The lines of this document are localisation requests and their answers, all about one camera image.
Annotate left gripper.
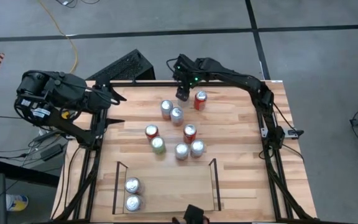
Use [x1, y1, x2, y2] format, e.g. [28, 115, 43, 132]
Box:
[84, 83, 127, 126]

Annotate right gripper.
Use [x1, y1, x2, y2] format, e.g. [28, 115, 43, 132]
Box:
[172, 54, 203, 102]

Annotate red cola can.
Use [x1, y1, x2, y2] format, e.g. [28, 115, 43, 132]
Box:
[183, 124, 198, 144]
[193, 90, 208, 111]
[144, 124, 160, 141]

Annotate raspberry lime beverage can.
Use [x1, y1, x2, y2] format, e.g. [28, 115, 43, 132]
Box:
[190, 139, 206, 159]
[174, 142, 190, 161]

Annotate green beverage can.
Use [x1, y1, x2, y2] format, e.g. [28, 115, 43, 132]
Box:
[150, 136, 167, 156]

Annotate black perforated computer tower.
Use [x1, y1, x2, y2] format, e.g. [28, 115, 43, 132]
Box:
[85, 49, 157, 82]

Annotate black power adapter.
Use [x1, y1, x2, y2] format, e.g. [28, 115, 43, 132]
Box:
[40, 143, 64, 162]

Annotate black floor beam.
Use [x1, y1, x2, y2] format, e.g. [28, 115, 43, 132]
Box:
[0, 158, 61, 188]

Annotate white yellow blue container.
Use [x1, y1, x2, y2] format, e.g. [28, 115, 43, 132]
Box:
[5, 194, 29, 212]

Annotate yellow floor cable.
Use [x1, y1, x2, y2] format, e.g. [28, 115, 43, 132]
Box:
[37, 0, 80, 75]

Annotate silver metal bracket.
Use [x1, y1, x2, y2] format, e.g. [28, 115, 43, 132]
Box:
[260, 126, 305, 140]

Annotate black floor cable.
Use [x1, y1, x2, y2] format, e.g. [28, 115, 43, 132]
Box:
[56, 0, 101, 7]

